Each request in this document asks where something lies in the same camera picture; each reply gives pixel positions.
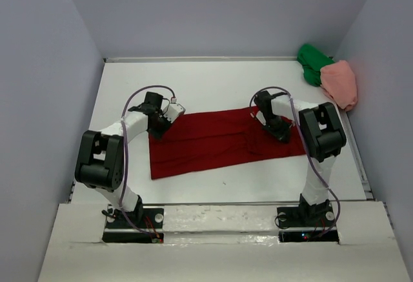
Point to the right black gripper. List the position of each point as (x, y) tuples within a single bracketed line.
[(283, 134)]

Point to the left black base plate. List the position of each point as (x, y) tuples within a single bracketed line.
[(147, 230)]

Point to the red t shirt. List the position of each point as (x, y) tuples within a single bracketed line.
[(210, 140)]

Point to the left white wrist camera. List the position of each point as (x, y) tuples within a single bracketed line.
[(173, 110)]

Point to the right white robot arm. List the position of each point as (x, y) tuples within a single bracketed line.
[(322, 135)]

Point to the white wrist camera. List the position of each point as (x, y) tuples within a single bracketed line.
[(259, 117), (173, 110)]

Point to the pink t shirt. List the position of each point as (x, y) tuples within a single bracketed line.
[(338, 82)]

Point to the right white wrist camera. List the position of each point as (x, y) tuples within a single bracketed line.
[(259, 117)]

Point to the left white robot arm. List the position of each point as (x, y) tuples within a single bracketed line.
[(103, 157)]

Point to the aluminium rail frame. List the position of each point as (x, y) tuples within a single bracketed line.
[(195, 59)]

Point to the green t shirt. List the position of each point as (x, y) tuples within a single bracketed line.
[(312, 61)]

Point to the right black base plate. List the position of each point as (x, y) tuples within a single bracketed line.
[(296, 229)]

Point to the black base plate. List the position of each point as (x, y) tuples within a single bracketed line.
[(296, 229), (147, 230)]

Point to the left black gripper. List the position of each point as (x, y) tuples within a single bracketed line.
[(159, 135)]

